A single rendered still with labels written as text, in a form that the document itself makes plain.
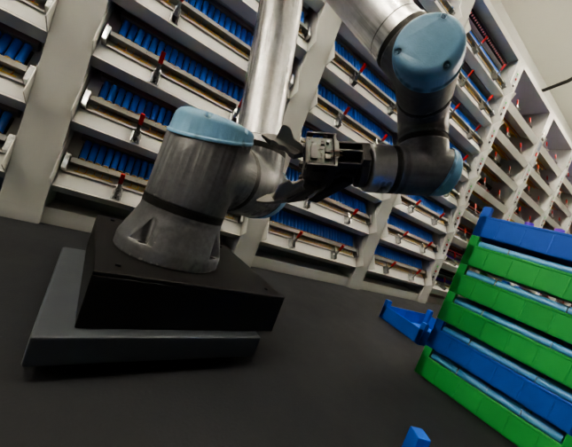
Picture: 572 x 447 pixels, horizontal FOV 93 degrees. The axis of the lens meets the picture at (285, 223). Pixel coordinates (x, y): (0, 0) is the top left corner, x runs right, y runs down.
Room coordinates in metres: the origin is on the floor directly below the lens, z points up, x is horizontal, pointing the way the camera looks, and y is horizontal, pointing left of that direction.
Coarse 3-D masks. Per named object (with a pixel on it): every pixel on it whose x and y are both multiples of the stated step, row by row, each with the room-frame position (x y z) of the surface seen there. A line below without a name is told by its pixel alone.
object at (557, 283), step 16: (480, 240) 0.72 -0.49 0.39; (464, 256) 0.73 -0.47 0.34; (480, 256) 0.70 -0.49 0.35; (496, 256) 0.68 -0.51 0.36; (512, 256) 0.65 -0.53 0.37; (496, 272) 0.67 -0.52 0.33; (512, 272) 0.64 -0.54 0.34; (528, 272) 0.62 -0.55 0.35; (544, 272) 0.61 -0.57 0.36; (560, 272) 0.59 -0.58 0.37; (544, 288) 0.60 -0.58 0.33; (560, 288) 0.58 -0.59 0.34
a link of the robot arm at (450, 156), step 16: (400, 144) 0.53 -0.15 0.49; (416, 144) 0.50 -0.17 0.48; (432, 144) 0.49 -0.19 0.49; (448, 144) 0.51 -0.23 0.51; (400, 160) 0.49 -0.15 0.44; (416, 160) 0.49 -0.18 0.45; (432, 160) 0.49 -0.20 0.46; (448, 160) 0.49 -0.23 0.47; (400, 176) 0.49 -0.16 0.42; (416, 176) 0.49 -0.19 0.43; (432, 176) 0.49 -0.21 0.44; (448, 176) 0.49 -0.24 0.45; (400, 192) 0.52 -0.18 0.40; (416, 192) 0.52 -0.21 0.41; (432, 192) 0.51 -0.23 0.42; (448, 192) 0.52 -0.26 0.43
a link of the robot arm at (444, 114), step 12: (396, 108) 0.53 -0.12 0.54; (444, 108) 0.47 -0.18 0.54; (408, 120) 0.51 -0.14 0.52; (420, 120) 0.49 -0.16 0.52; (432, 120) 0.49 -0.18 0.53; (444, 120) 0.51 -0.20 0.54; (408, 132) 0.52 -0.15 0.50; (420, 132) 0.50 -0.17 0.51; (432, 132) 0.50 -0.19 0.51; (444, 132) 0.50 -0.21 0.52
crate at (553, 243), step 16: (480, 224) 0.72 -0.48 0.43; (496, 224) 0.70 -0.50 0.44; (512, 224) 0.67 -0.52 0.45; (496, 240) 0.69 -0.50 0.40; (512, 240) 0.66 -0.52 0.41; (528, 240) 0.64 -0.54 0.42; (544, 240) 0.62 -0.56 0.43; (560, 240) 0.60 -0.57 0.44; (544, 256) 0.65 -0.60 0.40; (560, 256) 0.59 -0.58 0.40
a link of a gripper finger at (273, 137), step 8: (280, 128) 0.53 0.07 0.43; (288, 128) 0.52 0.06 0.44; (264, 136) 0.56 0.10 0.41; (272, 136) 0.56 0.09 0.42; (280, 136) 0.54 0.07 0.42; (288, 136) 0.53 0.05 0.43; (272, 144) 0.56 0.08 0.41; (280, 144) 0.55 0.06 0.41; (288, 144) 0.55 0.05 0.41; (296, 144) 0.53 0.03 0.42; (288, 152) 0.55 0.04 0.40; (296, 152) 0.54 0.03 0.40
